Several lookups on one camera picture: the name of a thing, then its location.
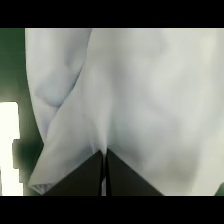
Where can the light blue shirt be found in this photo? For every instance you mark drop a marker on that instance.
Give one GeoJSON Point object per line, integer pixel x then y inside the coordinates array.
{"type": "Point", "coordinates": [133, 93]}

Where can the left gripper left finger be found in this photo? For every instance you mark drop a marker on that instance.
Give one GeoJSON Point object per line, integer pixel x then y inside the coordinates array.
{"type": "Point", "coordinates": [83, 180]}

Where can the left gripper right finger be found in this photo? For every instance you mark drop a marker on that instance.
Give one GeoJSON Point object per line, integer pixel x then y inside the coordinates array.
{"type": "Point", "coordinates": [126, 181]}

